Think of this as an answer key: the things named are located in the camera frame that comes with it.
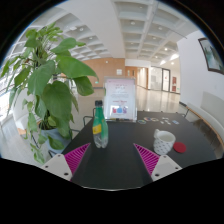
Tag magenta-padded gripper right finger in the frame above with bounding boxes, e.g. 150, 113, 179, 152
132, 142, 183, 186

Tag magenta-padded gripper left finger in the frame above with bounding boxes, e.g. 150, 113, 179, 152
41, 142, 93, 185

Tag green plastic drink bottle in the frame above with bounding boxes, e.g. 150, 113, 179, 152
91, 99, 110, 149

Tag white dotted mug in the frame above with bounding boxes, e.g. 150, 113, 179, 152
152, 128, 177, 156

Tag grey plant pot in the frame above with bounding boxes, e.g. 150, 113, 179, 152
39, 128, 73, 154

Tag flat round red coaster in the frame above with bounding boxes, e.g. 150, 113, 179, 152
172, 141, 188, 154

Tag clear acrylic sign stand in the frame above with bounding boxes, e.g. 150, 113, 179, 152
103, 76, 138, 123

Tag white cushioned bench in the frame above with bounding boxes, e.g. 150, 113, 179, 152
182, 91, 224, 151

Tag green leafy potted plant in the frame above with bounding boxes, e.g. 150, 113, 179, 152
0, 23, 99, 165

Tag glass double door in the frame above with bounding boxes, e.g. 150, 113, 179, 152
148, 66, 171, 93

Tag dark framed landscape picture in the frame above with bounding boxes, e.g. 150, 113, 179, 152
197, 37, 224, 76

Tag recessed ceiling lights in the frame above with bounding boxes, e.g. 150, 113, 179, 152
76, 19, 181, 66

